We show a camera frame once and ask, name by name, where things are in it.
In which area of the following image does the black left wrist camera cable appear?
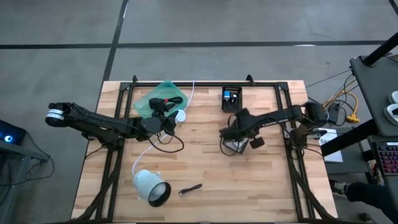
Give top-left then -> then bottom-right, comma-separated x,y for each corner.
146,133 -> 185,154

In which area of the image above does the white power cable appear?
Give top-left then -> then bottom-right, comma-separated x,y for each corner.
131,80 -> 196,177

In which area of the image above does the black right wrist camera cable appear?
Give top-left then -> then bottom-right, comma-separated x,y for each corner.
218,136 -> 239,157

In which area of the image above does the black desk beam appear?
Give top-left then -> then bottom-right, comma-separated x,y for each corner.
320,119 -> 379,157

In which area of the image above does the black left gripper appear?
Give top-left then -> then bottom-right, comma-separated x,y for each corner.
137,109 -> 181,139

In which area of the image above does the black pole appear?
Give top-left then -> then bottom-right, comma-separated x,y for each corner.
363,32 -> 398,67

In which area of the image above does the keyboard with red keys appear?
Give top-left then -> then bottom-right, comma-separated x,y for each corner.
371,141 -> 398,177

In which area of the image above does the black slotted plastic basket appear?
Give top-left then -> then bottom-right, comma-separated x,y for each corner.
222,138 -> 250,156
221,86 -> 243,113

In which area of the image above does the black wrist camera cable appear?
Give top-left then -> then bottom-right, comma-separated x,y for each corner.
218,136 -> 239,157
146,133 -> 185,154

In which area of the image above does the blue lit computer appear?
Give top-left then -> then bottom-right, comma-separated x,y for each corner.
0,119 -> 27,146

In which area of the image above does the short black USB cable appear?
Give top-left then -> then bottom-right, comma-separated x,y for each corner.
178,184 -> 203,196

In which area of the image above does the yellow cable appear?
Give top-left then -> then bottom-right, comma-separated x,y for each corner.
323,89 -> 361,124

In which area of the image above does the black power strip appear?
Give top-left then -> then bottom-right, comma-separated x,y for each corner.
328,102 -> 341,124

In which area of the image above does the black aluminium rig frame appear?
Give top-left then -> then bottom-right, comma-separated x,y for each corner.
73,73 -> 336,224

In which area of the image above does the white paper sheet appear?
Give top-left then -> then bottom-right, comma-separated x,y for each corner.
318,128 -> 345,164

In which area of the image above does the white round plug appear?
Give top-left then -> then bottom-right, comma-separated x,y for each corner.
174,109 -> 187,124

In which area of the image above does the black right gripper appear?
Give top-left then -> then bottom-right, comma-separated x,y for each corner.
219,108 -> 266,150

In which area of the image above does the grey side stand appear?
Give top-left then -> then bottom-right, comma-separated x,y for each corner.
0,139 -> 50,224

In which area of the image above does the person's shoe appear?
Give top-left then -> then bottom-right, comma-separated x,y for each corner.
329,179 -> 351,197

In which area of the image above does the white camera with black hood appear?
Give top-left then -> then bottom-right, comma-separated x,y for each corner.
132,169 -> 172,208

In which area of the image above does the dark grey desk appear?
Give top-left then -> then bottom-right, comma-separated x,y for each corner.
349,55 -> 398,138

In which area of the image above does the person's leg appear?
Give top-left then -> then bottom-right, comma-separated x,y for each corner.
345,182 -> 398,220

